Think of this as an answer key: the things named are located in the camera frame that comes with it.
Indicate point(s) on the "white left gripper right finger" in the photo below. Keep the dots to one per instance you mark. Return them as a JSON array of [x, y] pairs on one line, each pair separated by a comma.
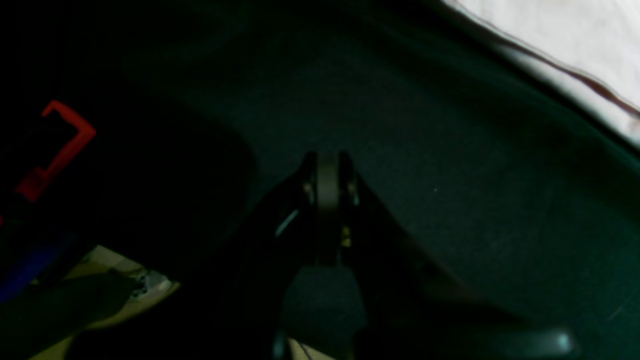
[[415, 307]]

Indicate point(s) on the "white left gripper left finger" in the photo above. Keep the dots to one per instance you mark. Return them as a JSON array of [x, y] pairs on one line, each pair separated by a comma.
[[231, 309]]

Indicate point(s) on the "light pink T-shirt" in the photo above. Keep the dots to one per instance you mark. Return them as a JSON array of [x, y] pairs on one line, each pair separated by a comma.
[[588, 50]]

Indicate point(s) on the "black table cloth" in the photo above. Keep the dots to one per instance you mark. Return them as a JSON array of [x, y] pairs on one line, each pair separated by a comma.
[[201, 107]]

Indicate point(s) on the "orange black clamp, blue handles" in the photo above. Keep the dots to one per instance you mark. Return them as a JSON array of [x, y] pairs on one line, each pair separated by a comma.
[[36, 168]]

